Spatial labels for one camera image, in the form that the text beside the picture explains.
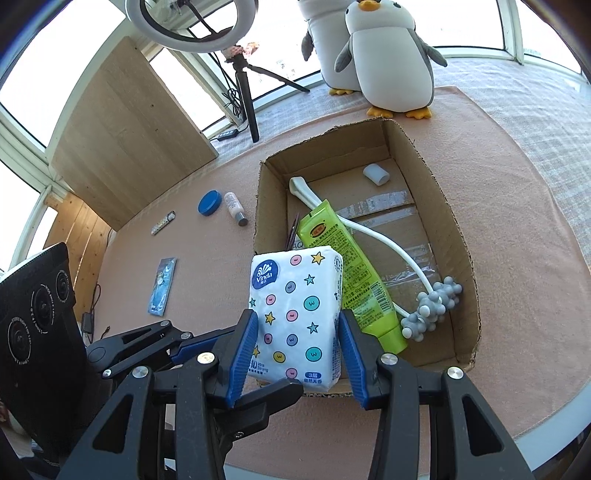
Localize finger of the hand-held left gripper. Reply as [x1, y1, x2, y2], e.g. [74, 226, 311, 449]
[87, 320, 234, 380]
[210, 380, 304, 469]

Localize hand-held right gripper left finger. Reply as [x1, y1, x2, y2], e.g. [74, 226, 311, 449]
[55, 308, 259, 480]

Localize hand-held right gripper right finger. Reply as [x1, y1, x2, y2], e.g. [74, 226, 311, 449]
[338, 308, 534, 480]

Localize blue packet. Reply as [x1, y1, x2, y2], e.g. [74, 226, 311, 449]
[148, 257, 177, 317]

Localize star print tissue pack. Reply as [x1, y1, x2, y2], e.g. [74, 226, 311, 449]
[247, 244, 345, 389]

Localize green tube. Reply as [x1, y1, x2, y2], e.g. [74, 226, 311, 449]
[295, 199, 409, 355]

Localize patterned lighter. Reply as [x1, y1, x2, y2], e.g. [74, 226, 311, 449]
[151, 211, 176, 236]

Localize maroon hair tie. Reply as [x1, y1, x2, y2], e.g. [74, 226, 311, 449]
[284, 212, 303, 252]

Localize small white lip balm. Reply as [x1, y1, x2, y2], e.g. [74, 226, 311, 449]
[224, 191, 249, 227]

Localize blue round container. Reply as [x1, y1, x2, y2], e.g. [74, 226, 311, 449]
[198, 189, 222, 216]

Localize cardboard box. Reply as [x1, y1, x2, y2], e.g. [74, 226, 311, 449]
[253, 117, 481, 398]

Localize wooden plank panel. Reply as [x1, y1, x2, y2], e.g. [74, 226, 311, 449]
[44, 191, 114, 319]

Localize white massage stick grey balls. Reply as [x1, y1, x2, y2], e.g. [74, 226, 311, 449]
[289, 176, 463, 343]

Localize small white cylinder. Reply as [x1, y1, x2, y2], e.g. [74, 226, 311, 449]
[363, 163, 391, 186]

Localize light wooden board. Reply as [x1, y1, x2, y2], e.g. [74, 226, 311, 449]
[48, 36, 219, 232]

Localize black tripod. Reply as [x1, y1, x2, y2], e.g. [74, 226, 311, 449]
[217, 41, 311, 143]

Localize small penguin plush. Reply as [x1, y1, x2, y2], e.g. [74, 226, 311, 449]
[335, 0, 448, 121]

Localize large penguin plush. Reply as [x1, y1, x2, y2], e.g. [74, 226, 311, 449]
[295, 0, 365, 96]

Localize white ring light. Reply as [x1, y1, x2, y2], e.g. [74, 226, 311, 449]
[126, 0, 258, 52]

